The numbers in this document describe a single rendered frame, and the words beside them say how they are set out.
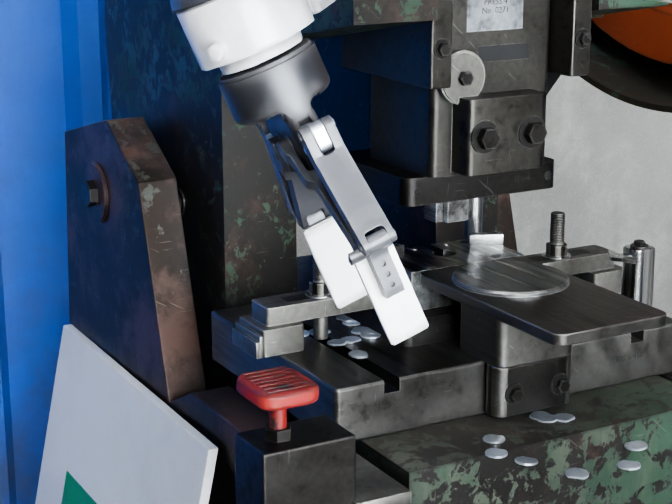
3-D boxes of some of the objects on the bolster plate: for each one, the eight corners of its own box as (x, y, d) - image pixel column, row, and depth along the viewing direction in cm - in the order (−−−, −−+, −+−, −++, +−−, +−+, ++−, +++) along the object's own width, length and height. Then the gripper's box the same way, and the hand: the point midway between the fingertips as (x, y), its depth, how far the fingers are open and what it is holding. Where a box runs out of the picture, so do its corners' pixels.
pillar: (484, 269, 175) (488, 154, 171) (469, 271, 174) (472, 156, 170) (474, 264, 177) (477, 151, 173) (459, 267, 176) (462, 153, 172)
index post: (653, 323, 164) (658, 241, 162) (633, 327, 163) (637, 245, 160) (637, 317, 167) (641, 236, 164) (616, 321, 165) (621, 239, 163)
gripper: (184, 71, 115) (294, 308, 120) (255, 86, 91) (389, 379, 97) (268, 31, 116) (373, 267, 122) (359, 35, 93) (485, 327, 98)
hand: (374, 303), depth 109 cm, fingers open, 13 cm apart
